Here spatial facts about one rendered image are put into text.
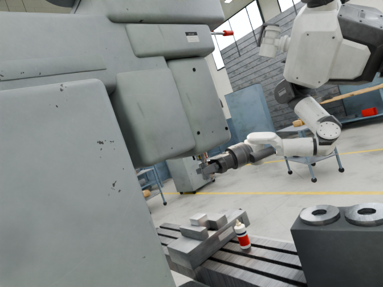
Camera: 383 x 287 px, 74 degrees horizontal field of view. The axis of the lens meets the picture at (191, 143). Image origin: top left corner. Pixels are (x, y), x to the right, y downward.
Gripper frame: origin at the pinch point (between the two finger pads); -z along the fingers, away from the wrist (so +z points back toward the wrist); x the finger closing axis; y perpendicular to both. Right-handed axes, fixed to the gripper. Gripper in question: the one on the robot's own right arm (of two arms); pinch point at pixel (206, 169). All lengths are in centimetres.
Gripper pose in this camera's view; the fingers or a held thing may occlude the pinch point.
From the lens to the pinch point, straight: 94.3
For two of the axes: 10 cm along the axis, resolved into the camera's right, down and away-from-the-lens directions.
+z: 8.8, -3.3, 3.5
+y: 3.3, 9.4, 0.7
